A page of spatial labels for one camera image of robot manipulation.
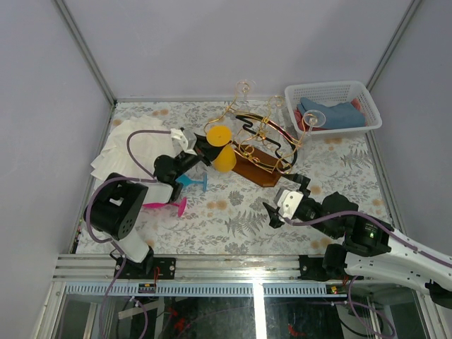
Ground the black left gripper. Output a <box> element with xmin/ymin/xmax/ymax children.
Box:
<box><xmin>172</xmin><ymin>133</ymin><xmax>227</xmax><ymax>181</ymax></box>

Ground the yellow plastic goblet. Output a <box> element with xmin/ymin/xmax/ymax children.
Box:
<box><xmin>206</xmin><ymin>125</ymin><xmax>237</xmax><ymax>173</ymax></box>

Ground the gold wire wine glass rack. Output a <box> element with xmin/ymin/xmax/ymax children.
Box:
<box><xmin>203</xmin><ymin>87</ymin><xmax>312</xmax><ymax>187</ymax></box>

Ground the ribbed clear wine glass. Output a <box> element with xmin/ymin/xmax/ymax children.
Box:
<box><xmin>235</xmin><ymin>79</ymin><xmax>256</xmax><ymax>112</ymax></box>

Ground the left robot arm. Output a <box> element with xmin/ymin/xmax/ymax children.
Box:
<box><xmin>83</xmin><ymin>129</ymin><xmax>230</xmax><ymax>280</ymax></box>

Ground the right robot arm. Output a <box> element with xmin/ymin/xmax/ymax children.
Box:
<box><xmin>263</xmin><ymin>174</ymin><xmax>451</xmax><ymax>309</ymax></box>

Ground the blue plastic wine glass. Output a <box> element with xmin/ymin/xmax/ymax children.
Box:
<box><xmin>176</xmin><ymin>172</ymin><xmax>208</xmax><ymax>192</ymax></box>

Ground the pink plastic wine glass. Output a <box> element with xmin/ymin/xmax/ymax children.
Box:
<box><xmin>143</xmin><ymin>197</ymin><xmax>187</xmax><ymax>218</ymax></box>

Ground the white cloth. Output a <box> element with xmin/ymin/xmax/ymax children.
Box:
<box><xmin>91</xmin><ymin>116</ymin><xmax>176</xmax><ymax>181</ymax></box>

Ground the blue cloth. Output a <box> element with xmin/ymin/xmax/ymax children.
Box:
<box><xmin>295</xmin><ymin>97</ymin><xmax>366</xmax><ymax>129</ymax></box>

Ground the white plastic basket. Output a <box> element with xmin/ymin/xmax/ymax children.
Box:
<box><xmin>285</xmin><ymin>81</ymin><xmax>382</xmax><ymax>138</ymax></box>

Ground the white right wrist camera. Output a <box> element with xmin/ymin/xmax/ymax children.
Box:
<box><xmin>274</xmin><ymin>188</ymin><xmax>304</xmax><ymax>219</ymax></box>

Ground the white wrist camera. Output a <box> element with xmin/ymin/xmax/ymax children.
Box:
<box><xmin>274</xmin><ymin>188</ymin><xmax>304</xmax><ymax>219</ymax></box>
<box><xmin>170</xmin><ymin>129</ymin><xmax>197</xmax><ymax>155</ymax></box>

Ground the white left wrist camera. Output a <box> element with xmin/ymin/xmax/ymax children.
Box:
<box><xmin>170</xmin><ymin>129</ymin><xmax>197</xmax><ymax>155</ymax></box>

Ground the aluminium mounting rail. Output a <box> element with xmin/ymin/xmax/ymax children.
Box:
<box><xmin>52</xmin><ymin>254</ymin><xmax>322</xmax><ymax>283</ymax></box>

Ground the slotted cable duct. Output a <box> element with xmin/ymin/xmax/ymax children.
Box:
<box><xmin>66</xmin><ymin>282</ymin><xmax>346</xmax><ymax>298</ymax></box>

